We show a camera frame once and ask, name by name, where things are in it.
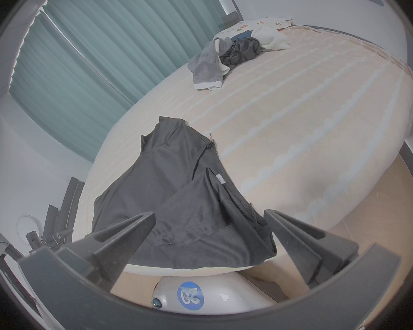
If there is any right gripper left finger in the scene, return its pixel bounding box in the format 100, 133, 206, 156
59, 211, 157, 282

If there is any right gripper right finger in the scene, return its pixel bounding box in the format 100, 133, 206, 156
263, 208, 361, 285

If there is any black T-shirt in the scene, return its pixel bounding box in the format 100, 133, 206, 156
86, 116, 277, 270

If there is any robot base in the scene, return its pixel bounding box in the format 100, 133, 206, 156
151, 272, 277, 315

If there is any bed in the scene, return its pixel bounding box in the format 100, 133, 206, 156
74, 0, 413, 278

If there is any blue-green curtain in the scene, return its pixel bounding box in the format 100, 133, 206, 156
43, 0, 228, 106
8, 11, 135, 162

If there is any grey garment with white hem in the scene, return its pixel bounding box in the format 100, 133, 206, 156
187, 38, 231, 91

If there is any black garment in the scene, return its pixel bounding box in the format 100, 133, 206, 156
220, 37, 262, 69

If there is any white printed pillow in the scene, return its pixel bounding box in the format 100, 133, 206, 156
213, 17, 293, 42

